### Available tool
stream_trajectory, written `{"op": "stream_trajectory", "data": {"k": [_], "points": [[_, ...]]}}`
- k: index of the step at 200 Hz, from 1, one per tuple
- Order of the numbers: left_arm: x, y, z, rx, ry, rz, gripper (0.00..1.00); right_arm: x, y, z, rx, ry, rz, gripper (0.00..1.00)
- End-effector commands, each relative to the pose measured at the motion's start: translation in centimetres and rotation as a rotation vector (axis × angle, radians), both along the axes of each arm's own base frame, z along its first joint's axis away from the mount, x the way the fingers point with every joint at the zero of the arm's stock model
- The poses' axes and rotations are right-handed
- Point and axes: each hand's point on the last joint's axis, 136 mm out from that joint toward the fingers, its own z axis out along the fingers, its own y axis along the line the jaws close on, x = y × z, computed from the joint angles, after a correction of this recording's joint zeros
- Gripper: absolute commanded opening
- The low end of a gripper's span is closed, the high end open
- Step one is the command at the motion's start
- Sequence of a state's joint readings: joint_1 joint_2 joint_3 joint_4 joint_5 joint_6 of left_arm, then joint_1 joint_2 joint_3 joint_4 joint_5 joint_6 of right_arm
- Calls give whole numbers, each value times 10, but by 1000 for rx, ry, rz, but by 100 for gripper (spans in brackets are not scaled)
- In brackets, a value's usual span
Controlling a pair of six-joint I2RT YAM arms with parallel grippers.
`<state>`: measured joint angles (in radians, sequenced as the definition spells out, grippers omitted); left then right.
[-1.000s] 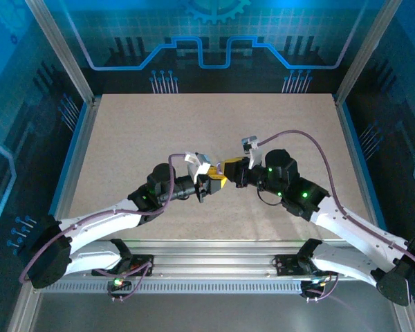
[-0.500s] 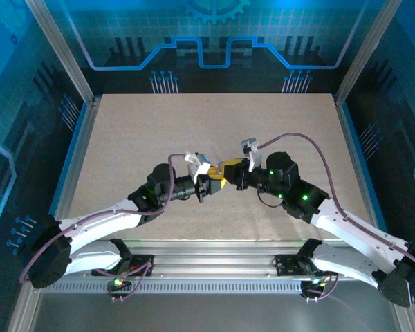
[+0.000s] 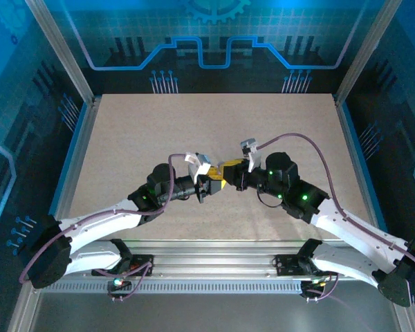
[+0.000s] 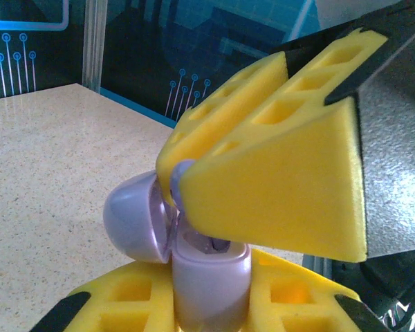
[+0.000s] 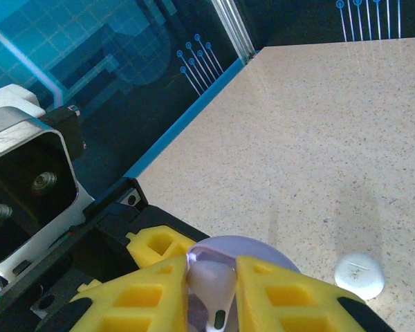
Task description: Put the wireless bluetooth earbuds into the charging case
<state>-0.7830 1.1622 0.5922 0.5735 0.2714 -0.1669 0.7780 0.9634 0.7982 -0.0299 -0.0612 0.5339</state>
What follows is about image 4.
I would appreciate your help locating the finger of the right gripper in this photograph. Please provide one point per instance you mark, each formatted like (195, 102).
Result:
(228, 114)
(280, 193)

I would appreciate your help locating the lilac flip-top bottle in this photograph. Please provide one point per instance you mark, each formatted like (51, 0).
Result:
(211, 290)

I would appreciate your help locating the aluminium frame post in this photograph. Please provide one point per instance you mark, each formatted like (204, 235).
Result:
(93, 45)

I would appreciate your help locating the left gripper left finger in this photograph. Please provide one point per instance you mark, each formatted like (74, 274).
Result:
(159, 311)

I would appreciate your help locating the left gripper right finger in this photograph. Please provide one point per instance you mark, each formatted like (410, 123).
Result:
(263, 311)

